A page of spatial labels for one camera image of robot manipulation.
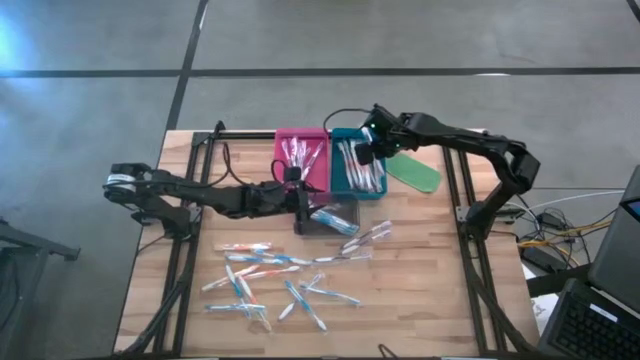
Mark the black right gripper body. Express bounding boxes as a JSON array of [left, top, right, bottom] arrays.
[[367, 103, 416, 159]]

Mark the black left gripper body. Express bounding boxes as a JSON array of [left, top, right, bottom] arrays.
[[272, 167, 311, 215]]

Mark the blue toothbrush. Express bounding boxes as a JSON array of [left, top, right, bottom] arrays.
[[226, 253, 287, 265], [312, 209, 354, 232], [223, 263, 247, 302], [309, 207, 346, 226], [252, 249, 315, 267], [317, 207, 359, 231], [319, 213, 361, 236], [312, 253, 375, 265]]

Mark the pink plastic bin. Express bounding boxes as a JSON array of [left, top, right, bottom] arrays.
[[272, 126, 332, 196]]

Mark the teal plastic bin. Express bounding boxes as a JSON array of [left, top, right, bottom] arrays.
[[329, 126, 389, 202]]

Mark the clear plastic bin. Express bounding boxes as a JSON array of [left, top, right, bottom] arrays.
[[293, 193, 361, 237]]

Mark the green plastic lid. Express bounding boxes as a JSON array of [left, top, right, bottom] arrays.
[[385, 152, 444, 195]]

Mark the black power adapter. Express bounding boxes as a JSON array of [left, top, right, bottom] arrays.
[[541, 212, 567, 232]]

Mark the black power brick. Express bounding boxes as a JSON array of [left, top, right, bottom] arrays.
[[519, 244, 557, 274]]

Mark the white paper sheet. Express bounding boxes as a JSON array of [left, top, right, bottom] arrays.
[[522, 263, 559, 321]]

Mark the computer monitor with blue screen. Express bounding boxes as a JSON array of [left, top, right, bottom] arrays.
[[587, 164, 640, 314]]

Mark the black metal stand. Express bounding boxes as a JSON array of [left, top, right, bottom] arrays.
[[0, 218, 82, 360]]

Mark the black keyboard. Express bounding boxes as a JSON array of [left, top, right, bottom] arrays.
[[537, 277, 640, 360]]

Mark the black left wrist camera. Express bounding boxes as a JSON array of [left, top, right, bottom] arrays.
[[293, 198, 311, 236]]

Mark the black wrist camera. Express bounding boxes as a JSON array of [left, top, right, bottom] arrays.
[[355, 143, 375, 167], [293, 198, 311, 236]]

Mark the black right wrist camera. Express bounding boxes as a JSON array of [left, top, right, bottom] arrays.
[[355, 143, 375, 167]]

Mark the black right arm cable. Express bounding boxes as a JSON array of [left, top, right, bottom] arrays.
[[322, 107, 381, 139]]

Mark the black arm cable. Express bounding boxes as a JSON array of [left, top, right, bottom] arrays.
[[322, 107, 381, 139], [219, 142, 291, 189]]

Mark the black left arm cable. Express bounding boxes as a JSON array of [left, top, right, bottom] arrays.
[[219, 142, 291, 189]]

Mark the black aluminium rig frame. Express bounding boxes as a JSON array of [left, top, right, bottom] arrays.
[[152, 119, 506, 359]]

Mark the teal handled wrapped toothbrush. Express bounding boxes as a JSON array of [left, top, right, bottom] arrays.
[[298, 283, 362, 307]]

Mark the white floor cable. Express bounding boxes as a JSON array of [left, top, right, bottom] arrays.
[[529, 188, 627, 211]]

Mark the yellow floor cable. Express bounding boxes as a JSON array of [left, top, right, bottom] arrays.
[[517, 219, 619, 251]]

